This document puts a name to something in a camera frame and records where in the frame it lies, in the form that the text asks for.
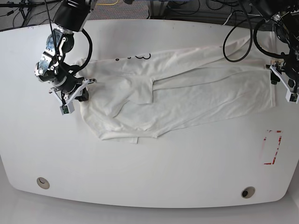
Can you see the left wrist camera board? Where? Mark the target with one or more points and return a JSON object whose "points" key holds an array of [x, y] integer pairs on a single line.
{"points": [[292, 97]]}

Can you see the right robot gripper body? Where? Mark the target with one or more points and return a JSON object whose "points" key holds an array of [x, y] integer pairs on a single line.
{"points": [[70, 89]]}

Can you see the white printed T-shirt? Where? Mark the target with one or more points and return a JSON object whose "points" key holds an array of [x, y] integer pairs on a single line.
{"points": [[149, 95]]}

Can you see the right table cable grommet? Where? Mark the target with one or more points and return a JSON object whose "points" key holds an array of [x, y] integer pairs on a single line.
{"points": [[248, 192]]}

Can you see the red tape rectangle marking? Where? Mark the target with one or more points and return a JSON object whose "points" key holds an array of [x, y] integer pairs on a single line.
{"points": [[270, 146]]}

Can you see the table cable grommet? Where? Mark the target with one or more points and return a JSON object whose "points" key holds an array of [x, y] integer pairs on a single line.
{"points": [[43, 183], [248, 192]]}

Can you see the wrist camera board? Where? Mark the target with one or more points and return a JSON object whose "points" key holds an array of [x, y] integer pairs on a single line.
{"points": [[67, 109], [292, 97]]}

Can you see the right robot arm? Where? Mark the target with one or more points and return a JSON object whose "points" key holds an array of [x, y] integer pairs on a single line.
{"points": [[70, 18]]}

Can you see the black tripod stand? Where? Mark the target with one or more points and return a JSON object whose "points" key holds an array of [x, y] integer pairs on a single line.
{"points": [[18, 13]]}

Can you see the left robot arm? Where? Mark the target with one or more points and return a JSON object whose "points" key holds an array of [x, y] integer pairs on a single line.
{"points": [[286, 27]]}

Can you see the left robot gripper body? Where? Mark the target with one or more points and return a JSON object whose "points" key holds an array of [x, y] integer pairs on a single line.
{"points": [[288, 77]]}

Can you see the left table cable grommet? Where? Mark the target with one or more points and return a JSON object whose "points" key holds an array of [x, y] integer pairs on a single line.
{"points": [[43, 183]]}

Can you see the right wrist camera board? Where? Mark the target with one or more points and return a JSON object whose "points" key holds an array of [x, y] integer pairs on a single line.
{"points": [[67, 109]]}

